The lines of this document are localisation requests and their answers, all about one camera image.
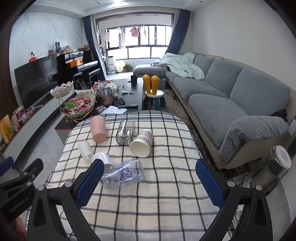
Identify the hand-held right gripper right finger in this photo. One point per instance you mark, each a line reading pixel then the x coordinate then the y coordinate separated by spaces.
pixel 209 183

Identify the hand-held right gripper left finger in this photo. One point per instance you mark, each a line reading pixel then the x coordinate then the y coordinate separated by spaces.
pixel 90 183

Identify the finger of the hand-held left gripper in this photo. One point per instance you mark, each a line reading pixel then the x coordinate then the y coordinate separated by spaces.
pixel 32 168
pixel 7 163

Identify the clear cup with blue print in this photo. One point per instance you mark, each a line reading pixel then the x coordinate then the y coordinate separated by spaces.
pixel 123 172

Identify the person's left forearm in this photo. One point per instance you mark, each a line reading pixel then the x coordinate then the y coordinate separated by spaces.
pixel 19 228

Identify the white translucent cup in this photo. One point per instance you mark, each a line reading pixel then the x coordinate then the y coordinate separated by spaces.
pixel 104 158

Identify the small clear plastic cup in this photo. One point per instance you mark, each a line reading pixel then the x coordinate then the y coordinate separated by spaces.
pixel 84 149

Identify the pink cup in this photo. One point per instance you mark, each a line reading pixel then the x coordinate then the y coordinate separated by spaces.
pixel 98 128

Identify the grey tinted glass cup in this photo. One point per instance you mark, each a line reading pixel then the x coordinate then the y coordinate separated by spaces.
pixel 124 133

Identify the checked paper cup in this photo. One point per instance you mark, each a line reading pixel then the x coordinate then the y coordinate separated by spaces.
pixel 141 144

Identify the black cup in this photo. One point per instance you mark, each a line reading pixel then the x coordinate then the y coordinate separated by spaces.
pixel 134 79

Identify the row of snack packets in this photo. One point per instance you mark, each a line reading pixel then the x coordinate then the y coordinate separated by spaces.
pixel 11 122

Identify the grey white television cabinet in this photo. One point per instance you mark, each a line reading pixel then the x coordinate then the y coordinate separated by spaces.
pixel 34 125

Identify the black white checked tablecloth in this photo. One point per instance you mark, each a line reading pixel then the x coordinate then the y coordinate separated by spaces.
pixel 161 192

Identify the white electric heater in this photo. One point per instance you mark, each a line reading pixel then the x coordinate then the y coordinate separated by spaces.
pixel 272 166

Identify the grey sofa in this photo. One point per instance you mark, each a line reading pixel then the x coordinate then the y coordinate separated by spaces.
pixel 219 111

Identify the white paper sheet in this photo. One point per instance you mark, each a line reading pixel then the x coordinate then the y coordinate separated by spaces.
pixel 114 110

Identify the tiered white candy dish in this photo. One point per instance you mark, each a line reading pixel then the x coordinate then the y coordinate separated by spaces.
pixel 79 105

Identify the black remote control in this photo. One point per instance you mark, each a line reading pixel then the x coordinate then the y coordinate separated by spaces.
pixel 127 106

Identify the flat screen television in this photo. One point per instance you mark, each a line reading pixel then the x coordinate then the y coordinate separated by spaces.
pixel 34 81

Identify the clear jar with nuts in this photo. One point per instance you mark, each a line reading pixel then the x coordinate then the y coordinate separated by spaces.
pixel 106 97

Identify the dark coffee table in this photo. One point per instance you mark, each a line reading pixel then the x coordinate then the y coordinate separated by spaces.
pixel 131 98

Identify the plush toy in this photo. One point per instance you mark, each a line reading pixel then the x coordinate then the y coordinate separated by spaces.
pixel 112 89

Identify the black bag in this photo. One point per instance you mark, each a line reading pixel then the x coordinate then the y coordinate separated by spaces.
pixel 280 115

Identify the black piano stool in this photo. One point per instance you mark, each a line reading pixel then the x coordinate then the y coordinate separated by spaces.
pixel 78 78

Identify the stool with yellow rabbit ears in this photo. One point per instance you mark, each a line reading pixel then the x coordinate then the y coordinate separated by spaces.
pixel 153 97

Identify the black piano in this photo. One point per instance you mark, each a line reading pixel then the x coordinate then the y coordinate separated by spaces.
pixel 76 62

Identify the white air purifier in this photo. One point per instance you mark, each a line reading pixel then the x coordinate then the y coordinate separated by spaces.
pixel 111 64

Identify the light blue blanket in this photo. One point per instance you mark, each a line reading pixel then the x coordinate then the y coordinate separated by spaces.
pixel 182 64

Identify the grey rabbit figure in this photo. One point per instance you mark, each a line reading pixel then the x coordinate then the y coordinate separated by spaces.
pixel 57 48

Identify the blue curtain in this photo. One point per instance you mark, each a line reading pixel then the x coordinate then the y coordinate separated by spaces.
pixel 178 32
pixel 90 46

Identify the white hanging garment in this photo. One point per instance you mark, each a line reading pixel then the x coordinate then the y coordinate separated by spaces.
pixel 121 40

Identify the pink hanging garment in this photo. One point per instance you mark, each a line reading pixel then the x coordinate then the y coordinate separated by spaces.
pixel 134 31

